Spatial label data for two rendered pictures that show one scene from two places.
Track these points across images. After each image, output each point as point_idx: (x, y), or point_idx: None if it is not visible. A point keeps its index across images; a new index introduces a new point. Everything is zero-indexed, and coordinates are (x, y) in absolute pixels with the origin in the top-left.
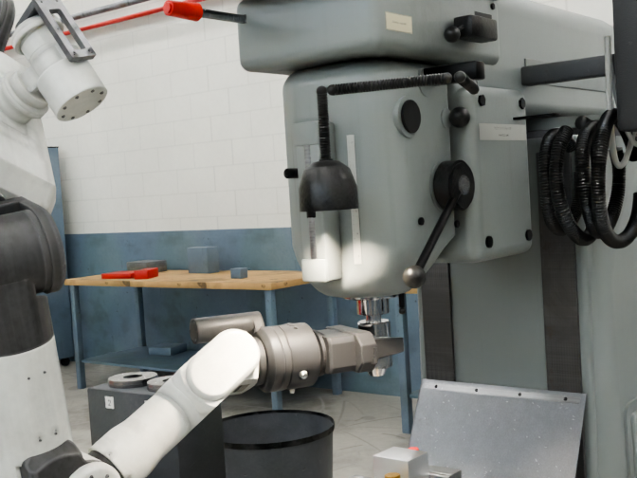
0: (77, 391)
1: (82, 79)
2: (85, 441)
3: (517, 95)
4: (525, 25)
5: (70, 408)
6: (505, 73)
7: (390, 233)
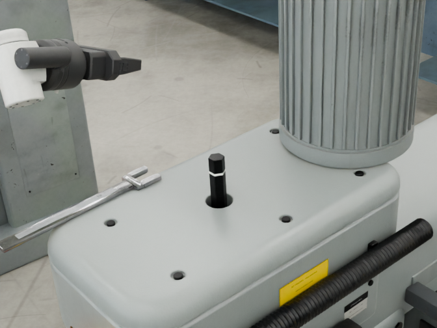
0: (142, 3)
1: None
2: (142, 73)
3: (393, 322)
4: (419, 248)
5: (134, 27)
6: (384, 309)
7: None
